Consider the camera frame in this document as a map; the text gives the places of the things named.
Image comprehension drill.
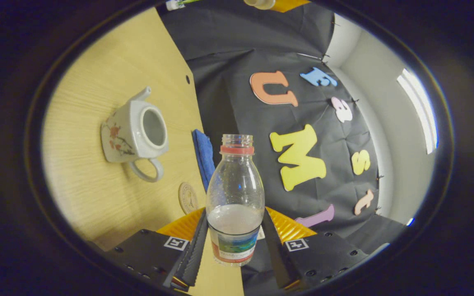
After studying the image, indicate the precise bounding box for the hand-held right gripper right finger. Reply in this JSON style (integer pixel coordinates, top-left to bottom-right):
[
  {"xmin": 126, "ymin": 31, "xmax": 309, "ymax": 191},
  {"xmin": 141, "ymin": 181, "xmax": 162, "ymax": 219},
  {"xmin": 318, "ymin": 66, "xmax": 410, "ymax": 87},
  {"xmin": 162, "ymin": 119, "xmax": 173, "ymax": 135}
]
[{"xmin": 262, "ymin": 207, "xmax": 369, "ymax": 290}]

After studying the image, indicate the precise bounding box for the clear plastic water bottle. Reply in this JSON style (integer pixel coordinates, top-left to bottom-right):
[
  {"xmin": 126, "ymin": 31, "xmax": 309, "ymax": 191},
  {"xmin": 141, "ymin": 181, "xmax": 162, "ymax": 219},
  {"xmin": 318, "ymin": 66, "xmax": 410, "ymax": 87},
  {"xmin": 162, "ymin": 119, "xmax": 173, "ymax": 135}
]
[{"xmin": 206, "ymin": 134, "xmax": 265, "ymax": 267}]

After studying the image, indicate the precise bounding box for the blue folded towel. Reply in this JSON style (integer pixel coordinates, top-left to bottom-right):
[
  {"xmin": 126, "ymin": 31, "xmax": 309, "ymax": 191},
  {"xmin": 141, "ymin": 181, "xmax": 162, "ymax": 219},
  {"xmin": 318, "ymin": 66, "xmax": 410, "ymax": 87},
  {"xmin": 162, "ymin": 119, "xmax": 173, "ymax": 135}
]
[{"xmin": 192, "ymin": 129, "xmax": 216, "ymax": 193}]

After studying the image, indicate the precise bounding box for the black backdrop cloth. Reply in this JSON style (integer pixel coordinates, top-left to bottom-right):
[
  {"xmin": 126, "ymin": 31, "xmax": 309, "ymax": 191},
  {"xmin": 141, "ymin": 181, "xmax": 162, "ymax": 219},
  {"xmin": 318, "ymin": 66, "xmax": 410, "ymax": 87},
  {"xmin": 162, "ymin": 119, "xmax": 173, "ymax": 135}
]
[{"xmin": 157, "ymin": 0, "xmax": 406, "ymax": 255}]

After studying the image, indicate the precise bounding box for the round brown coaster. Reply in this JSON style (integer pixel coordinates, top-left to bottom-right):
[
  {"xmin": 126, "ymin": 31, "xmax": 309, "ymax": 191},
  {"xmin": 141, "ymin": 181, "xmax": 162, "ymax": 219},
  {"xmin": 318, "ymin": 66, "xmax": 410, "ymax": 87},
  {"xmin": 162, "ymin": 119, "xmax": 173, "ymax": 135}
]
[{"xmin": 178, "ymin": 182, "xmax": 199, "ymax": 215}]

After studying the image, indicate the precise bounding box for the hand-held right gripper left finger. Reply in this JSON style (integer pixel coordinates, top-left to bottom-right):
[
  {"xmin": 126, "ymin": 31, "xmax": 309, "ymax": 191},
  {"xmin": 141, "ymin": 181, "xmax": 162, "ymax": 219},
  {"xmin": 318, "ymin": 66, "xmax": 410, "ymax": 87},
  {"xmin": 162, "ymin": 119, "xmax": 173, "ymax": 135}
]
[{"xmin": 105, "ymin": 208, "xmax": 209, "ymax": 288}]

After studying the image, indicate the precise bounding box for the white floral teacup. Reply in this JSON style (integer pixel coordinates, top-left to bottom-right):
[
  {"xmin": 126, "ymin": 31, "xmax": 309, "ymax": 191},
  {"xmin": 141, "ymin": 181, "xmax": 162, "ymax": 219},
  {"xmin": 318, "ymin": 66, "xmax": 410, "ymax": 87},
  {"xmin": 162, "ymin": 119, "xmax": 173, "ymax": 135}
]
[{"xmin": 100, "ymin": 86, "xmax": 170, "ymax": 183}]

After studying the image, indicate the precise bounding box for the white teacup lid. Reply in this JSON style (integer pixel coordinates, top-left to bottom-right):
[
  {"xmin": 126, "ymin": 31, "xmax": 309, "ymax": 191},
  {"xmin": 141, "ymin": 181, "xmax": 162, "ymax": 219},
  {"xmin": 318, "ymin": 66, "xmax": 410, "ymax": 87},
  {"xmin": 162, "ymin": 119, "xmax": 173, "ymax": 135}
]
[{"xmin": 243, "ymin": 0, "xmax": 277, "ymax": 10}]

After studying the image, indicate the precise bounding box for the ceiling light panel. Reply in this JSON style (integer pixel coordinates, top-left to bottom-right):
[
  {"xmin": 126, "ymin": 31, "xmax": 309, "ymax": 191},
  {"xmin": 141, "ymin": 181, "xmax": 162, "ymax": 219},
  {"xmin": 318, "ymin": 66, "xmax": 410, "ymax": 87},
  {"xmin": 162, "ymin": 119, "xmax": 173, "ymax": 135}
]
[{"xmin": 397, "ymin": 68, "xmax": 439, "ymax": 155}]

